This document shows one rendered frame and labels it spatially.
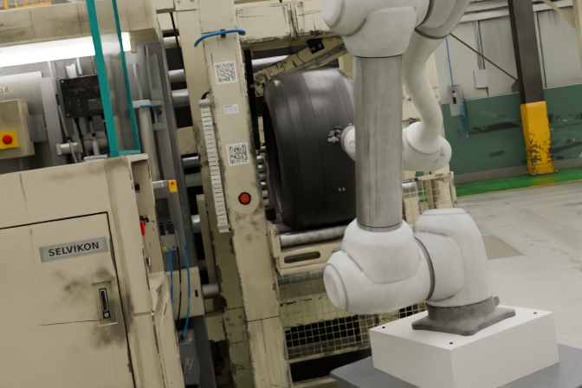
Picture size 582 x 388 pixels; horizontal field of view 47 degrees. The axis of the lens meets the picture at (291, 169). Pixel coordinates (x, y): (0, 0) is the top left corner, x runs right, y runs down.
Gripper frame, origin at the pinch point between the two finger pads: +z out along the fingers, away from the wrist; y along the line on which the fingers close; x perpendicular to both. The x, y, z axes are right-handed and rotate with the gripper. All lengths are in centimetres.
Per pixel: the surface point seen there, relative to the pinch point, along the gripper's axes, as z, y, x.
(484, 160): 863, -434, 213
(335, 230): 12.7, 2.4, 36.4
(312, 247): 10.3, 11.7, 40.1
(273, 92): 21.2, 16.9, -14.0
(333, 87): 14.1, -2.7, -13.2
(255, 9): 58, 15, -44
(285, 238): 12.8, 20.3, 36.2
